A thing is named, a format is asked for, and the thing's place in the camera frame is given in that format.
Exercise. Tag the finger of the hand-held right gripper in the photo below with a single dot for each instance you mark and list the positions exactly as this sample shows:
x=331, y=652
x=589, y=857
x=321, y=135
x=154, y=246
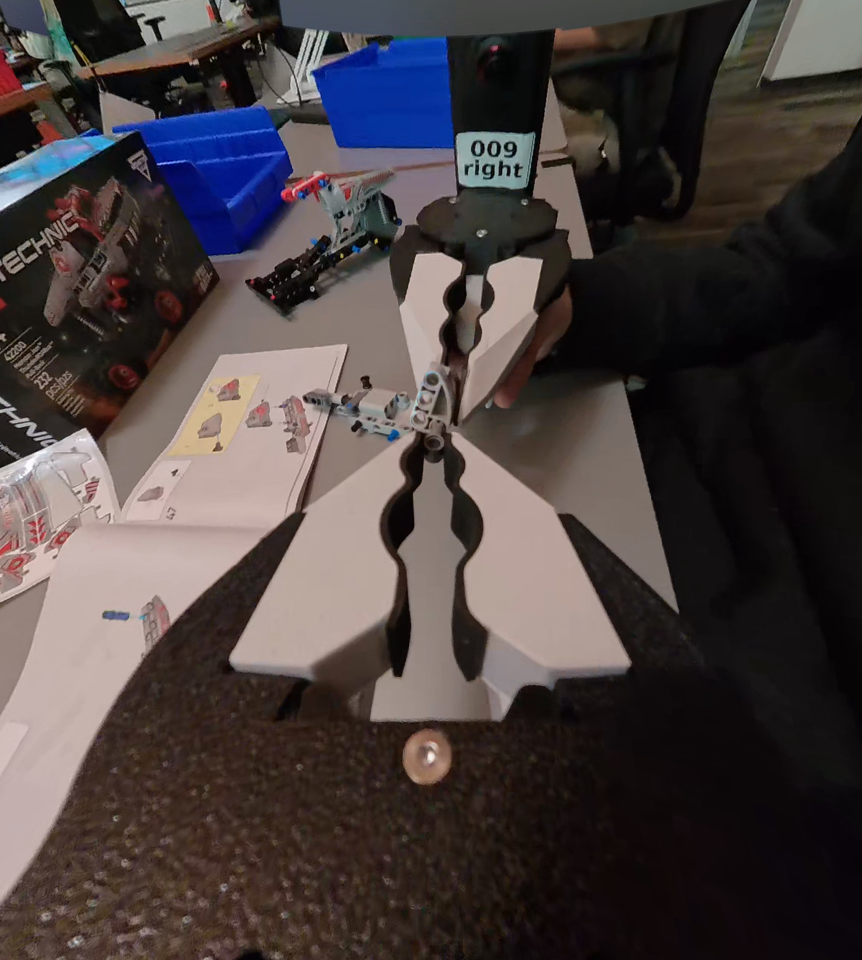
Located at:
x=423, y=300
x=509, y=315

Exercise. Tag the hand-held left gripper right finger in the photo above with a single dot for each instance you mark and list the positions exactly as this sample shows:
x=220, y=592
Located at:
x=543, y=592

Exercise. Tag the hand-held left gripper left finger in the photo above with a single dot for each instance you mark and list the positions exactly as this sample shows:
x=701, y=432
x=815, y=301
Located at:
x=326, y=592

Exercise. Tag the grey toy beam piece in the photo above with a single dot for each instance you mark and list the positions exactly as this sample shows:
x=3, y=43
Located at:
x=429, y=401

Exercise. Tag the grey desk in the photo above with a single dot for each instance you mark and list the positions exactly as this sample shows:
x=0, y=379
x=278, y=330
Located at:
x=250, y=322

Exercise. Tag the white desk leg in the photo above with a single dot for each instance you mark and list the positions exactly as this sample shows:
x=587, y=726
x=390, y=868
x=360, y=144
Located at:
x=307, y=64

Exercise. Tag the wooden desk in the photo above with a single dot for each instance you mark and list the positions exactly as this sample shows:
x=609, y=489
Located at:
x=168, y=52

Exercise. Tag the person's right hand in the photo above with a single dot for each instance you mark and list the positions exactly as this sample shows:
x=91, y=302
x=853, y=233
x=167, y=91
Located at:
x=543, y=345

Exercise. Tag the blue plastic bin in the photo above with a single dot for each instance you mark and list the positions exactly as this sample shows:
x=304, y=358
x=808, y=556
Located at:
x=213, y=172
x=386, y=94

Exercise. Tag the grey and red toy assembly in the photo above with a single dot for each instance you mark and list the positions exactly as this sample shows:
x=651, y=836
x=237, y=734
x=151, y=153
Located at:
x=348, y=206

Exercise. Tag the small grey toy assembly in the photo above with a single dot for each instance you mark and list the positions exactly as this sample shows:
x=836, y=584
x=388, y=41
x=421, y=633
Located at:
x=371, y=409

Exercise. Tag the black toy chassis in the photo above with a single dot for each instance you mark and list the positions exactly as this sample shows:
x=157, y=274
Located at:
x=296, y=277

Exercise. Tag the black office chair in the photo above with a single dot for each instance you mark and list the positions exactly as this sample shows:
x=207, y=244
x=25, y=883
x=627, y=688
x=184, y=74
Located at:
x=648, y=127
x=97, y=26

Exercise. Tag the open instruction booklet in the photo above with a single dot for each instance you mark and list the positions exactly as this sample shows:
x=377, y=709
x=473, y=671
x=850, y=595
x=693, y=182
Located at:
x=250, y=442

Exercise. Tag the toy sticker sheet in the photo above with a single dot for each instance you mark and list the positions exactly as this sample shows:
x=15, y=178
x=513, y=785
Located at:
x=18, y=525

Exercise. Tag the white cabinet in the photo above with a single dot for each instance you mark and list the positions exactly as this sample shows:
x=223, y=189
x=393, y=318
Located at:
x=821, y=37

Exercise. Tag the black toy set box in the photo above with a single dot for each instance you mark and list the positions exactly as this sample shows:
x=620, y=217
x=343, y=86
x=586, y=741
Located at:
x=63, y=300

